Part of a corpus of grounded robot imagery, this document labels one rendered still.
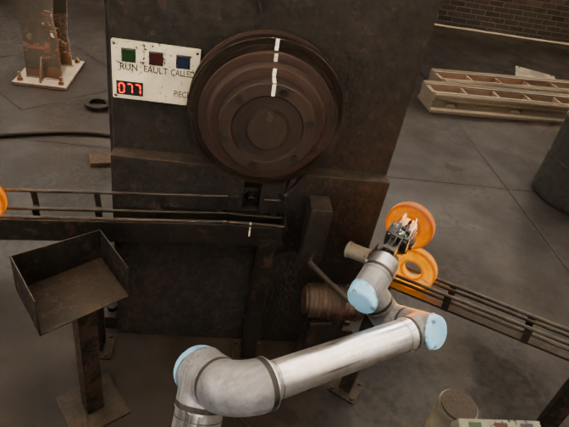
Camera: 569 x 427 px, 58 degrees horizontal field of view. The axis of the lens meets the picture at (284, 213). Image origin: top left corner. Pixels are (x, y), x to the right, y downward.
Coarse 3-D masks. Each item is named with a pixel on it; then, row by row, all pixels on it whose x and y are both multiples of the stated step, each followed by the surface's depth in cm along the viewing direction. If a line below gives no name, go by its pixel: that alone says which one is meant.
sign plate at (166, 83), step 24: (120, 48) 151; (144, 48) 151; (168, 48) 152; (192, 48) 153; (120, 72) 155; (144, 72) 155; (168, 72) 156; (192, 72) 156; (120, 96) 159; (144, 96) 160; (168, 96) 160
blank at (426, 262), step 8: (400, 256) 169; (408, 256) 167; (416, 256) 166; (424, 256) 164; (432, 256) 166; (400, 264) 170; (424, 264) 165; (432, 264) 164; (400, 272) 172; (408, 272) 173; (424, 272) 166; (432, 272) 165; (416, 280) 170; (424, 280) 168; (432, 280) 166; (408, 288) 173
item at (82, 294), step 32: (32, 256) 149; (64, 256) 157; (96, 256) 165; (32, 288) 154; (64, 288) 155; (96, 288) 156; (128, 288) 153; (32, 320) 144; (64, 320) 146; (96, 320) 162; (96, 352) 170; (96, 384) 179; (64, 416) 184; (96, 416) 186
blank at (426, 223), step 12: (396, 204) 165; (408, 204) 160; (420, 204) 161; (396, 216) 163; (408, 216) 161; (420, 216) 159; (432, 216) 160; (420, 228) 161; (432, 228) 159; (420, 240) 162
